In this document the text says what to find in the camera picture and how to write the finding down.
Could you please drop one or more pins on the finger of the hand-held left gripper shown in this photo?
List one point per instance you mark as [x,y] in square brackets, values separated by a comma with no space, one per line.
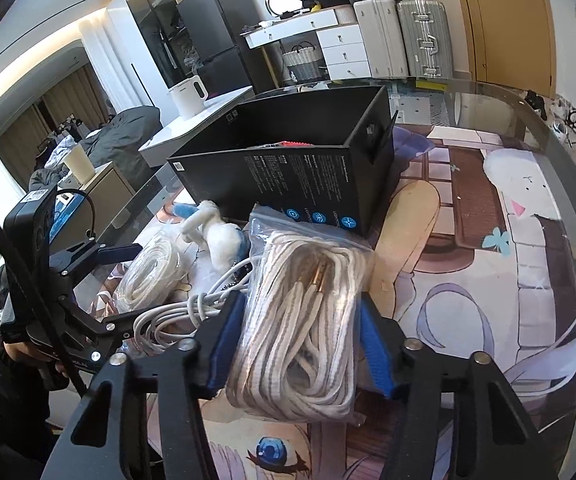
[112,325]
[117,252]

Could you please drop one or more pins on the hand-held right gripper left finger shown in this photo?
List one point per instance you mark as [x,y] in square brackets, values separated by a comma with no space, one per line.
[227,340]

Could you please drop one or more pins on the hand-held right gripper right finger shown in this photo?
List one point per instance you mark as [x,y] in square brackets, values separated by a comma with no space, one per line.
[377,352]

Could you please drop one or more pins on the white blue plush toy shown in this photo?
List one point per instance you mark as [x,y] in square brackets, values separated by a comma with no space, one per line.
[222,240]

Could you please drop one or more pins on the black cardboard box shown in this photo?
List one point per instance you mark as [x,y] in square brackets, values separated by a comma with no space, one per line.
[268,175]

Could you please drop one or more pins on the red packet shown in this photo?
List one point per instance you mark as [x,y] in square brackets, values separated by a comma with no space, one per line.
[283,144]

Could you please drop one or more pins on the person's left hand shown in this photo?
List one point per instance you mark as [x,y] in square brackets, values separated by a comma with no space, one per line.
[17,351]

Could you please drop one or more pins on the beige cabinet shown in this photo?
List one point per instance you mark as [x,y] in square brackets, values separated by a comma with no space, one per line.
[102,190]

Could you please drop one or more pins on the pile of clothes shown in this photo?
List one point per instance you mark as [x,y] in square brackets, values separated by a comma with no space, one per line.
[60,155]

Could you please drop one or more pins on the white paper cup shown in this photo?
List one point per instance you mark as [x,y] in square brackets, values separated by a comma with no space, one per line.
[78,162]

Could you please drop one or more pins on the dark padded cloth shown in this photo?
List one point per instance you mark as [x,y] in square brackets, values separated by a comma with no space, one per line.
[122,132]

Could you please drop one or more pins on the brown curtains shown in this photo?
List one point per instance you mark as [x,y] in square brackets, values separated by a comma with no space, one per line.
[62,105]

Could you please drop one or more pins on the grey white side cabinet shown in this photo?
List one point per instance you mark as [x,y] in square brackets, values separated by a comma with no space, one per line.
[192,130]

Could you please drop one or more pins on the printed anime table mat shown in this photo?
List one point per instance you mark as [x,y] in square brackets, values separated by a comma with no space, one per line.
[468,240]

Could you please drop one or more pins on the white electric kettle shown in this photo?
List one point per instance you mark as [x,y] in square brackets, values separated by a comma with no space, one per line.
[187,97]

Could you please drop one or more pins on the dark glass wardrobe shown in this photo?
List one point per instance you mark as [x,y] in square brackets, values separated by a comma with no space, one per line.
[152,15]

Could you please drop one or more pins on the black refrigerator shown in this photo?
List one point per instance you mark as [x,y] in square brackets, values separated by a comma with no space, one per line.
[222,35]

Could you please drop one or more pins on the woven storage basket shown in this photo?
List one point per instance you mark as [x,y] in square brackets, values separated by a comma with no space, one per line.
[303,65]

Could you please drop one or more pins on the loose white black sneakers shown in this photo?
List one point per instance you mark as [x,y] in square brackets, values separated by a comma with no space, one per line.
[568,120]

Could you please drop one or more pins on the white dressing table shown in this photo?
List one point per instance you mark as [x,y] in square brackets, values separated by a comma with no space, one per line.
[348,45]

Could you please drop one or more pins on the white suitcase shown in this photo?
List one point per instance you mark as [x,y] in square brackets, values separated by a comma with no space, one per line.
[380,40]

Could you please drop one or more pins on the black yellow tool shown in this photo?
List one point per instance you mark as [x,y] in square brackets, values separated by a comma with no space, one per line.
[308,4]

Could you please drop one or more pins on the silver suitcase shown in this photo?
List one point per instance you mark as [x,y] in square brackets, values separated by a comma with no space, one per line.
[425,40]

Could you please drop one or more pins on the tan wooden door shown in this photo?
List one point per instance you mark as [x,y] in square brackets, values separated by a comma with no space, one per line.
[508,25]

